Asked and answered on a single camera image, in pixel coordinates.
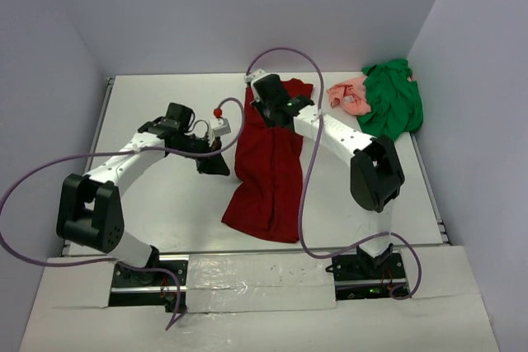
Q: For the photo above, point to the pink t shirt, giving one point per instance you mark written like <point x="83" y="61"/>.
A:
<point x="350" y="98"/>

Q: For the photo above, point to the red t shirt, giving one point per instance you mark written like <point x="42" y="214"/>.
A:
<point x="267" y="162"/>

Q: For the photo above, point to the aluminium table frame rail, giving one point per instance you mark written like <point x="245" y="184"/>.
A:
<point x="440" y="222"/>

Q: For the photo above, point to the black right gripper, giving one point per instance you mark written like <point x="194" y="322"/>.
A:
<point x="259" y="104"/>

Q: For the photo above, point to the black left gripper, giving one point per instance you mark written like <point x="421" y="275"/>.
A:
<point x="215" y="166"/>

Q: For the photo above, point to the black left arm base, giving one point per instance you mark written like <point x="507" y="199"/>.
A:
<point x="137" y="289"/>

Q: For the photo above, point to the green t shirt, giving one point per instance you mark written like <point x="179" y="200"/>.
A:
<point x="391" y="129"/>

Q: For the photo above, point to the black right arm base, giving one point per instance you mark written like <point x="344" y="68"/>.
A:
<point x="356" y="279"/>

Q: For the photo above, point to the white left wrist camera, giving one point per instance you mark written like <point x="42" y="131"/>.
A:
<point x="218" y="126"/>

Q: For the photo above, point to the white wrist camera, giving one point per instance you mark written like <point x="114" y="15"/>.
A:
<point x="218" y="126"/>
<point x="249" y="77"/>

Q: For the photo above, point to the white taped cover plate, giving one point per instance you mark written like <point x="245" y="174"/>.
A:
<point x="258" y="283"/>

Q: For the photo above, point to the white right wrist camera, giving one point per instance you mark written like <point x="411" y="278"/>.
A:
<point x="249" y="77"/>

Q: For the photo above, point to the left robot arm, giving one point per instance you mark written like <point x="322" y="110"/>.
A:
<point x="90" y="209"/>

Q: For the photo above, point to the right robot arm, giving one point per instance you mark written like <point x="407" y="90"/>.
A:
<point x="375" y="172"/>

